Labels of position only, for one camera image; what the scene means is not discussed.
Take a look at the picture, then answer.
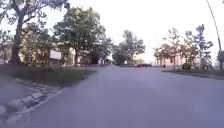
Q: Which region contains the grey pavement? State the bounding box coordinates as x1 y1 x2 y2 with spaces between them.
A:
0 75 31 108

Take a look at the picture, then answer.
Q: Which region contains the white sign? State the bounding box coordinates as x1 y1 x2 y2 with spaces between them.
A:
49 49 63 69

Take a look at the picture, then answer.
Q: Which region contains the thin bent pole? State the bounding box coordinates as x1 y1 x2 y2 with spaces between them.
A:
205 0 224 72

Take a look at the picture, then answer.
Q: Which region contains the grey asphalt road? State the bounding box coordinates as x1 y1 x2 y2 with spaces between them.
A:
6 64 224 128

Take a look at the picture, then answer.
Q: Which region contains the dark car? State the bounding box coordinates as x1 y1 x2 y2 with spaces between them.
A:
134 63 153 69

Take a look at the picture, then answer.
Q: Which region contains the large tree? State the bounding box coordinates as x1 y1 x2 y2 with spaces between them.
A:
53 6 114 66
0 0 71 66

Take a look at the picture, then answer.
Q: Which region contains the row of trees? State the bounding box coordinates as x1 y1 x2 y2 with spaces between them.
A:
153 23 214 71

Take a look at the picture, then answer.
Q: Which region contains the stone kerb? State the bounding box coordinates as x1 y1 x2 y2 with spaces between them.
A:
0 78 66 126

